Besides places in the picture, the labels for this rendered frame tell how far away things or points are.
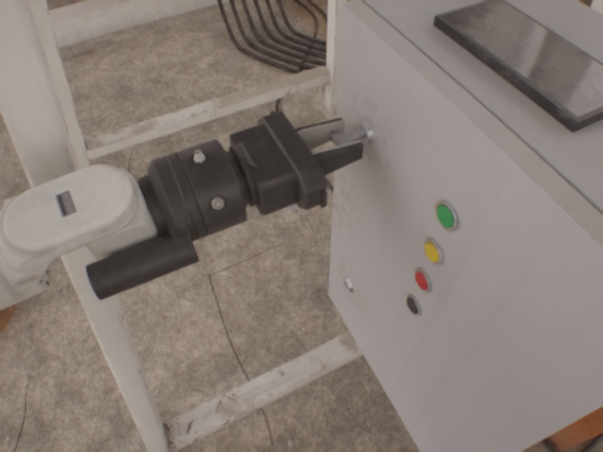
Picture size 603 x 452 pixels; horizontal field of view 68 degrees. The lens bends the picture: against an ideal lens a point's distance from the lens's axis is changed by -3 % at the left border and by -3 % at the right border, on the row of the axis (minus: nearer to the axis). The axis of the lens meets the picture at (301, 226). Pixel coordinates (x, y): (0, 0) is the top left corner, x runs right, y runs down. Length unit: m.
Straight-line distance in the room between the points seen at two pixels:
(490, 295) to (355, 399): 1.14
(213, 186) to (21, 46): 0.21
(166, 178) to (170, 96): 2.14
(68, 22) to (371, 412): 2.67
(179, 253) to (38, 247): 0.11
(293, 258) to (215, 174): 1.35
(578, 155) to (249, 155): 0.28
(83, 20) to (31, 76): 2.70
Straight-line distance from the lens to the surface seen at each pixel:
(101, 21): 3.20
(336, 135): 0.51
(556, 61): 0.44
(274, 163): 0.45
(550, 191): 0.34
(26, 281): 0.45
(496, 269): 0.41
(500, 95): 0.40
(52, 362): 1.80
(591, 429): 1.47
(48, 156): 0.54
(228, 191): 0.43
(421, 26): 0.47
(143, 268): 0.43
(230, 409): 1.30
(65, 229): 0.41
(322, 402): 1.53
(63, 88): 1.83
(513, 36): 0.46
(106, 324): 0.78
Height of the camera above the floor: 1.48
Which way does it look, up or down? 53 degrees down
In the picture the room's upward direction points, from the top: 2 degrees counter-clockwise
